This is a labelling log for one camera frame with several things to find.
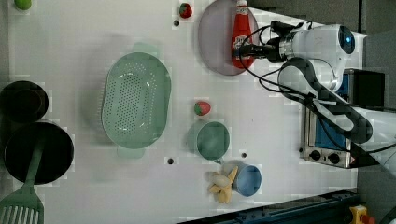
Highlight green lime toy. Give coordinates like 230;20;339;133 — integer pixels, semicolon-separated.
14;0;32;10

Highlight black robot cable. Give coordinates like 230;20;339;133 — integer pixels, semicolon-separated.
237;20;396;155

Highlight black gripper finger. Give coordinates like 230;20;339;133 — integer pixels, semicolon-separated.
238;45;268;59

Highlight blue mug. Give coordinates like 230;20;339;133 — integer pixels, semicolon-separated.
223;161;262;197

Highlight plush peeled banana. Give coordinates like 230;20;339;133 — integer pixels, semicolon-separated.
208;166;238;203

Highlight green slotted spatula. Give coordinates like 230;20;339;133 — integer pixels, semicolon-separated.
0;139;45;224

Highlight red plush strawberry centre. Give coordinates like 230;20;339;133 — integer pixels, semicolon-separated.
194;101;211;116

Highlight red plush strawberry near plate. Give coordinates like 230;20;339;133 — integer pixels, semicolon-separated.
179;3;192;19

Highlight yellow red emergency button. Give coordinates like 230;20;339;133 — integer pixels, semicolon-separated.
349;205;375;224

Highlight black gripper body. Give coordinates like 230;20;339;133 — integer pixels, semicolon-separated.
265;21;303;63

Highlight grey round plate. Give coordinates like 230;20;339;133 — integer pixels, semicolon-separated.
198;0;258;76

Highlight large black pan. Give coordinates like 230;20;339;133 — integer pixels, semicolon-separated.
4;122;74;185

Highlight green plastic colander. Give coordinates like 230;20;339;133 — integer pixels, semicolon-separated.
101;43;172;159

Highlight green mug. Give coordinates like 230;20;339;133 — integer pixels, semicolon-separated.
187;120;230;164

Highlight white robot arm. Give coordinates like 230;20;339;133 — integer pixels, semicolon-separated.
233;21;396;174

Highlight red plush ketchup bottle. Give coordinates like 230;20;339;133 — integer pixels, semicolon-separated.
231;0;254;69

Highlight small black pot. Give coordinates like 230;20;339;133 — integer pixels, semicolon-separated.
1;80;49;123

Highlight silver toaster oven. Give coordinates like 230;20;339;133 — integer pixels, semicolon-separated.
300;69;385;169

